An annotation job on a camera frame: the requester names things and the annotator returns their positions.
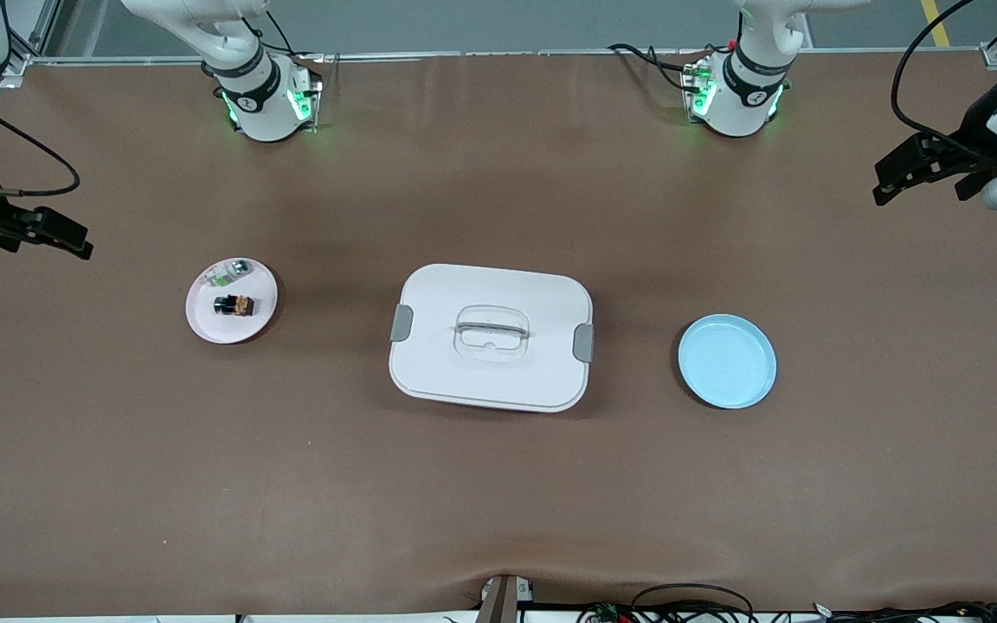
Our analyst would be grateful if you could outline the pink round plate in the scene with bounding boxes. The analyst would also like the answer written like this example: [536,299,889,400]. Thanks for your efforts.
[185,257,280,345]

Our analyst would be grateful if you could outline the light blue round plate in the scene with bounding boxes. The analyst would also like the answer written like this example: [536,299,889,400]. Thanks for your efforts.
[678,313,778,410]

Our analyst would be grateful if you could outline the brown table mat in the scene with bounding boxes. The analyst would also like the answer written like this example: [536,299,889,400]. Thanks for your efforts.
[0,50,997,617]

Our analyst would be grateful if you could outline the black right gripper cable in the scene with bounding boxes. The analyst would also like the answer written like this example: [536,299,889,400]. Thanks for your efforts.
[0,90,82,198]

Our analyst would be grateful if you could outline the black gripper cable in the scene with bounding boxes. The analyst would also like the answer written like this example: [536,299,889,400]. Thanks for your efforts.
[891,0,997,161]
[0,90,82,198]

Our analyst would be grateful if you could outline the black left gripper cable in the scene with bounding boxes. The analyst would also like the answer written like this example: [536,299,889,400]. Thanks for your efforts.
[891,0,997,161]

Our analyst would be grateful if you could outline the green white switch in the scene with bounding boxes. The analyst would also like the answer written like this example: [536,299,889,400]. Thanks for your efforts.
[207,258,250,288]

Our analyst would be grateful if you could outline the black left arm base cables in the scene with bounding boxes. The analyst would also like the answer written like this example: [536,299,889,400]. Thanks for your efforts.
[608,42,711,94]

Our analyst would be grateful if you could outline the black arm base cables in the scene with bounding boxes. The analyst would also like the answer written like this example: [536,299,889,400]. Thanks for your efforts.
[256,9,326,63]
[608,42,711,94]

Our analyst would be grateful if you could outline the black right arm base cables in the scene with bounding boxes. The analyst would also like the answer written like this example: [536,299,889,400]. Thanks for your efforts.
[256,9,326,63]

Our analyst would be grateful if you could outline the black cable bundle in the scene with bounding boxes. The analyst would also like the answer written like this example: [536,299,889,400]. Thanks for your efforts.
[576,583,997,623]

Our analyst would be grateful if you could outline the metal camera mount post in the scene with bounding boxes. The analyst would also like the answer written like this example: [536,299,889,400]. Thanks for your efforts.
[474,575,536,623]

